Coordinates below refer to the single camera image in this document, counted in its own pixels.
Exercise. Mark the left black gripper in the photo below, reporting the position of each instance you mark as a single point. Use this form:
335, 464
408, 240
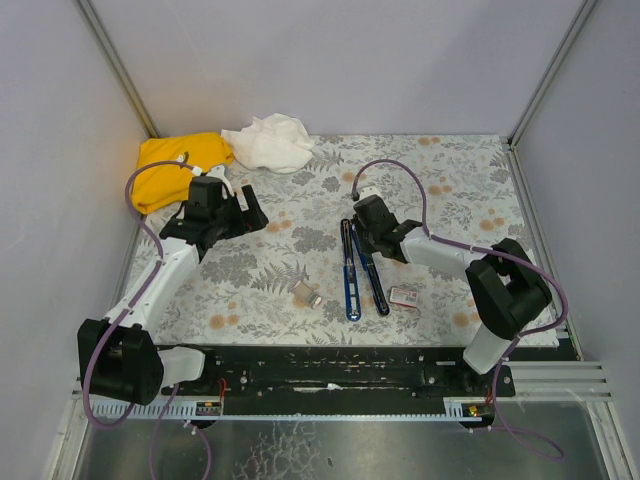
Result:
239, 214

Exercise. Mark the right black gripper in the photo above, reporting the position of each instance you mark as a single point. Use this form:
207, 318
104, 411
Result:
362, 232

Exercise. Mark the red white staple box sleeve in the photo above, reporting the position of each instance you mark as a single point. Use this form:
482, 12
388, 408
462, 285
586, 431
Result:
403, 297

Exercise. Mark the blue stapler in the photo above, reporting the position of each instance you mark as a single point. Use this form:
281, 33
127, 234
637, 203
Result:
352, 248

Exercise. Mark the staple box tray with staples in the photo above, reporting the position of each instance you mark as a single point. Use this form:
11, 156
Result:
306, 294

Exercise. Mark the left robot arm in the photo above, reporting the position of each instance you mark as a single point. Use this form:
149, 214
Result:
117, 356

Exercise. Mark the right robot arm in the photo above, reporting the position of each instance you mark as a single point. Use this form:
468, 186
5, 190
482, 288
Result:
508, 293

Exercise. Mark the floral patterned table mat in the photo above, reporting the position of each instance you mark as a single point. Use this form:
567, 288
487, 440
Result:
241, 292

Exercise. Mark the white crumpled cloth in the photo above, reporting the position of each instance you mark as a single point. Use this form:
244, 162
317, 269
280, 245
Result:
278, 143

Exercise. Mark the yellow t-shirt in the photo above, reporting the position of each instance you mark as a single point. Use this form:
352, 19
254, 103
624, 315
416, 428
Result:
162, 185

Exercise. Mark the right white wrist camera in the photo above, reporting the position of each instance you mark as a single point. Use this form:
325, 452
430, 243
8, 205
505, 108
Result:
366, 192

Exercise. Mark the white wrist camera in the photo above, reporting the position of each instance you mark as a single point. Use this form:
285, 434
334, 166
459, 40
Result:
366, 192
220, 171

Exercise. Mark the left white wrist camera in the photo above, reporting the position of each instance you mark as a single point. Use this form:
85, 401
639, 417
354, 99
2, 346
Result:
220, 171

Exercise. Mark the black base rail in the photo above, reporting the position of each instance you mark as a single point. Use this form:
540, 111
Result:
347, 371

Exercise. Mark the white slotted cable duct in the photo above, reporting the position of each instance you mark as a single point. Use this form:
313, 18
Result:
318, 406

